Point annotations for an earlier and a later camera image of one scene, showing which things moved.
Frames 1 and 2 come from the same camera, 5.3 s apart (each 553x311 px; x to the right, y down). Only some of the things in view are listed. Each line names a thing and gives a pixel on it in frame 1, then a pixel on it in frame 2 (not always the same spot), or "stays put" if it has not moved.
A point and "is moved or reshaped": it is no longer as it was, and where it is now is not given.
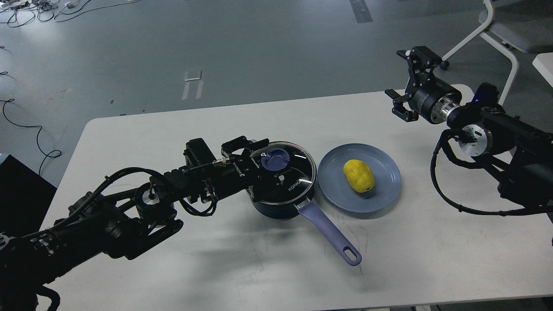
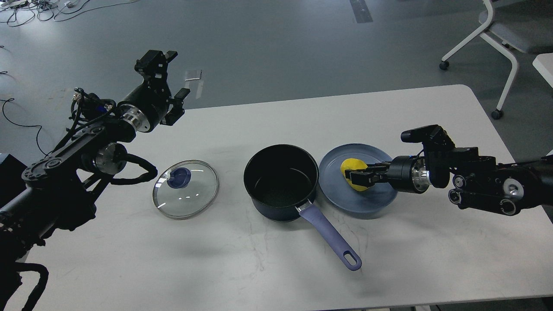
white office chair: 514,26 stays put
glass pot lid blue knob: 275,159 is moved or reshaped
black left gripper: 228,176 to 145,106
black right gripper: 432,98 to 407,173
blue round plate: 335,187 stays put
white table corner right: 543,62 stays put
